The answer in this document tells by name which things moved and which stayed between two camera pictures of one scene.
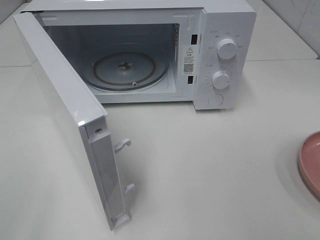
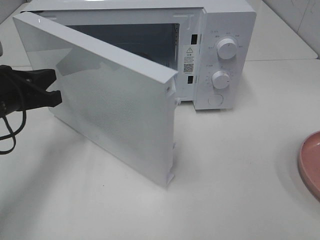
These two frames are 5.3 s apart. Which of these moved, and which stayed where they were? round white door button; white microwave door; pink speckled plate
Moved: white microwave door
Stayed: round white door button; pink speckled plate
